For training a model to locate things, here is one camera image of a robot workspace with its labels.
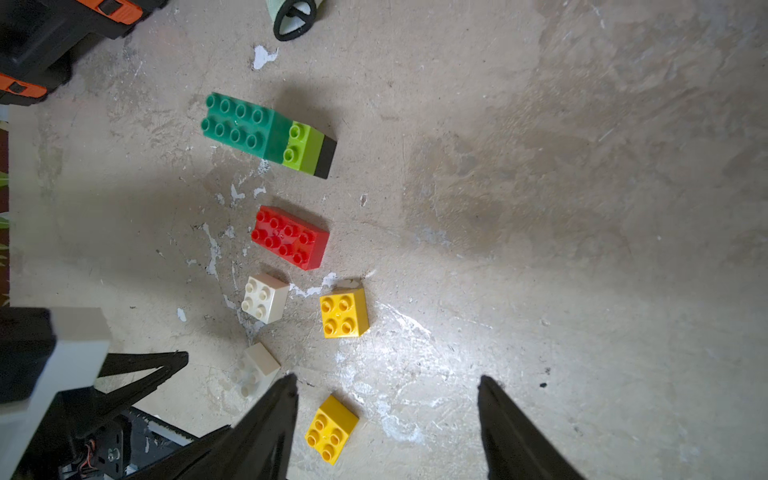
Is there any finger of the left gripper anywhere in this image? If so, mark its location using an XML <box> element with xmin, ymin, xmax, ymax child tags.
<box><xmin>89</xmin><ymin>350</ymin><xmax>190</xmax><ymax>421</ymax></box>

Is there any lime lego brick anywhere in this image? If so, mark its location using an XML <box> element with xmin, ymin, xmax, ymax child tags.
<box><xmin>282</xmin><ymin>121</ymin><xmax>325</xmax><ymax>175</ymax></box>

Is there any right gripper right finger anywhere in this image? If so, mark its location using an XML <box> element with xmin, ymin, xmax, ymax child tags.
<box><xmin>478</xmin><ymin>375</ymin><xmax>583</xmax><ymax>480</ymax></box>

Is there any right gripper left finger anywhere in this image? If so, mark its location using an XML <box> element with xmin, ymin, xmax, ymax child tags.
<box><xmin>129</xmin><ymin>374</ymin><xmax>299</xmax><ymax>479</ymax></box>

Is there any black and green glove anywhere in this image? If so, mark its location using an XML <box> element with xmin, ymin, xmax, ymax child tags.
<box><xmin>266</xmin><ymin>0</ymin><xmax>322</xmax><ymax>42</ymax></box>

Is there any yellow lego brick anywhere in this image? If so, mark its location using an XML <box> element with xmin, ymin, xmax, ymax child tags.
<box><xmin>320</xmin><ymin>288</ymin><xmax>370</xmax><ymax>339</ymax></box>
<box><xmin>305</xmin><ymin>395</ymin><xmax>359</xmax><ymax>465</ymax></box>

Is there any black 2x2 lego brick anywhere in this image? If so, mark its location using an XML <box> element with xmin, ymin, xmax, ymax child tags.
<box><xmin>314</xmin><ymin>136</ymin><xmax>337</xmax><ymax>179</ymax></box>

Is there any black plastic tool case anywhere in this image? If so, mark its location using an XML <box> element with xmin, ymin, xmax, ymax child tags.
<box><xmin>1</xmin><ymin>0</ymin><xmax>166</xmax><ymax>106</ymax></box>

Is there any dark green 2x4 lego brick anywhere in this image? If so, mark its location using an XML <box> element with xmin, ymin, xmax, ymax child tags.
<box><xmin>201</xmin><ymin>92</ymin><xmax>293</xmax><ymax>164</ymax></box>

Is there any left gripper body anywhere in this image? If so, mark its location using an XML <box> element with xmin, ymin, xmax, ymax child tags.
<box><xmin>0</xmin><ymin>307</ymin><xmax>199</xmax><ymax>480</ymax></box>

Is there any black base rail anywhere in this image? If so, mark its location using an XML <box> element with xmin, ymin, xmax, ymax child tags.
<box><xmin>59</xmin><ymin>407</ymin><xmax>197</xmax><ymax>479</ymax></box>

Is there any white lego brick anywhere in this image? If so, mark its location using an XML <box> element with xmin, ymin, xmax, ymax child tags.
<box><xmin>241</xmin><ymin>274</ymin><xmax>290</xmax><ymax>324</ymax></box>
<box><xmin>235</xmin><ymin>343</ymin><xmax>280</xmax><ymax>399</ymax></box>

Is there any red 2x4 lego brick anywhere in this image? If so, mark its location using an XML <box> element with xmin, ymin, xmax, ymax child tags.
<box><xmin>251</xmin><ymin>205</ymin><xmax>329</xmax><ymax>271</ymax></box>

